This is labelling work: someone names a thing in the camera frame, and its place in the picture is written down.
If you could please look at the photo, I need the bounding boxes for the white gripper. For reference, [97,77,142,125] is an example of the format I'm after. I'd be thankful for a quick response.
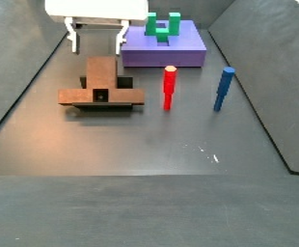
[44,0,148,55]

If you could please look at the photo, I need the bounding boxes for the brown T-shaped block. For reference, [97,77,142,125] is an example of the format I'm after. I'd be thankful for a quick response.
[57,56,144,105]

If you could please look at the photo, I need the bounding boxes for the black angle fixture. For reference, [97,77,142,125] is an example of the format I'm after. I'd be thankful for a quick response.
[72,76,132,109]

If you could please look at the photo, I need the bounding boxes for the purple base block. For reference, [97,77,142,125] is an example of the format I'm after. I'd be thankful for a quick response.
[121,20,205,68]

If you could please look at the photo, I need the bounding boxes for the green U-shaped block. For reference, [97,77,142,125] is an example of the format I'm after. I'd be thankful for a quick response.
[144,13,181,42]

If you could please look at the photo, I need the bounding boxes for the red peg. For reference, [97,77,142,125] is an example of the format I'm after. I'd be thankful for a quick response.
[164,66,176,111]

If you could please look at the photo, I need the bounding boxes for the blue peg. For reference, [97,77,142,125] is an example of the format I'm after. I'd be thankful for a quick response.
[213,67,236,112]

